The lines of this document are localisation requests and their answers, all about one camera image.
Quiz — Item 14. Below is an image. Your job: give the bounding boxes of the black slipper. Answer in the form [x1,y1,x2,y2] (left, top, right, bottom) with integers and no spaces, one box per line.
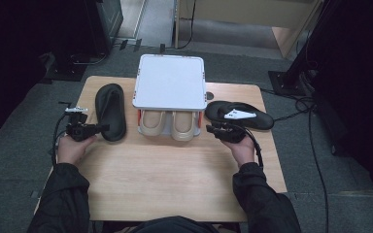
[204,100,275,131]
[94,83,127,143]

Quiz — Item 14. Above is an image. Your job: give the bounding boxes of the hanging black cable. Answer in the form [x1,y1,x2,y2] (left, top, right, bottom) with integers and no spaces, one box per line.
[176,0,197,51]

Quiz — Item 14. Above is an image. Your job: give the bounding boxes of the black floor cables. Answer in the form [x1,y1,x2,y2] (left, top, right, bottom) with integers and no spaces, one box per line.
[260,86,330,233]

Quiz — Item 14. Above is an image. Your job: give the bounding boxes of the person's right hand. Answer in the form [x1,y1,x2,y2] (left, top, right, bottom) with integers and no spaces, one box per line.
[221,135,256,168]

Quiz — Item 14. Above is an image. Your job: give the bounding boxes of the dark flat stand base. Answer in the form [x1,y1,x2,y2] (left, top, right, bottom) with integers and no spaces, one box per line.
[44,52,90,82]

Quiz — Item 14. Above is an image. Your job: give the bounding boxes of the black cabinet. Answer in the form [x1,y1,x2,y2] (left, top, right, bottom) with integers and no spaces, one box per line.
[84,0,124,56]

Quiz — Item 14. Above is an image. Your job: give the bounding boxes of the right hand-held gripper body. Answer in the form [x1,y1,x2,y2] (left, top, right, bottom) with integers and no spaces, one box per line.
[222,109,258,144]

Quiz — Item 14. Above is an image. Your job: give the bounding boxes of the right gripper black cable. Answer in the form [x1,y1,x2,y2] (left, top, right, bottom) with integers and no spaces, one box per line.
[239,125,265,169]

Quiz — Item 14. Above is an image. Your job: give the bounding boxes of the white shoe rack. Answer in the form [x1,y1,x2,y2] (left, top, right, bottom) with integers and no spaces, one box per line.
[131,53,208,139]

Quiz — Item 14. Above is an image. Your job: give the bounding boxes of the black stand base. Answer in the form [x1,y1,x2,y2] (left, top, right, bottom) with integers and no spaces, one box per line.
[267,70,309,97]

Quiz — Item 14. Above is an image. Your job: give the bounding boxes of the person's left hand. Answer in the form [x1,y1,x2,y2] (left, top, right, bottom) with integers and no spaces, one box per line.
[56,134,97,166]

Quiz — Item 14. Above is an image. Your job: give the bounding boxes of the person's dark clothing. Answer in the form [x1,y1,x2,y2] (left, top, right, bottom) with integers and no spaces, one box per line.
[119,216,221,233]

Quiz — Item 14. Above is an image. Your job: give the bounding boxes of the light wooden furniture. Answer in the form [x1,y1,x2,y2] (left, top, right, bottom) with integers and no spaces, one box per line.
[174,0,324,59]

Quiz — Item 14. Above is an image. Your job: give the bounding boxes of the beige clog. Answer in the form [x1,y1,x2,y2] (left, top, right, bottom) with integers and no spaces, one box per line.
[170,111,197,142]
[139,110,167,137]

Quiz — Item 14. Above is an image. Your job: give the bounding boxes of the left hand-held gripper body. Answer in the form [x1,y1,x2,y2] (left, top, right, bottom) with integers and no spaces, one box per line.
[65,106,93,143]

